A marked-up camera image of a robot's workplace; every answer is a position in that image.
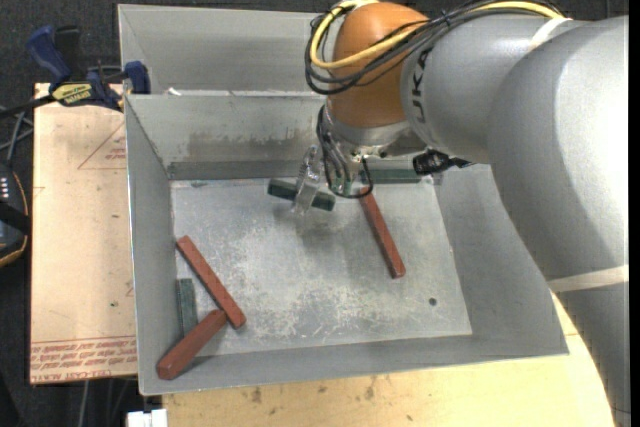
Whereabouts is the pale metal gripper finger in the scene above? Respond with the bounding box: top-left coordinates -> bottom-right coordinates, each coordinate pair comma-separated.
291,179 -> 320,217
298,145 -> 323,184

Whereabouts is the red-brown flat block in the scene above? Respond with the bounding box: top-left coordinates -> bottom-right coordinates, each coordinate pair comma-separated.
356,191 -> 407,280
175,234 -> 248,331
155,308 -> 229,382

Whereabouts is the grey metal bin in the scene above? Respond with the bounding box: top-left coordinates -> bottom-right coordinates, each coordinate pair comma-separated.
117,3 -> 570,397

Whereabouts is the dark green block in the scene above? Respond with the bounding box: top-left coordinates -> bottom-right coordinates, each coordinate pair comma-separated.
174,277 -> 199,337
370,168 -> 437,186
266,178 -> 337,213

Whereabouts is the brown cardboard board red print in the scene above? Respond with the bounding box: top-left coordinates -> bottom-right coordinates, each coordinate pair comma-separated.
28,81 -> 139,386

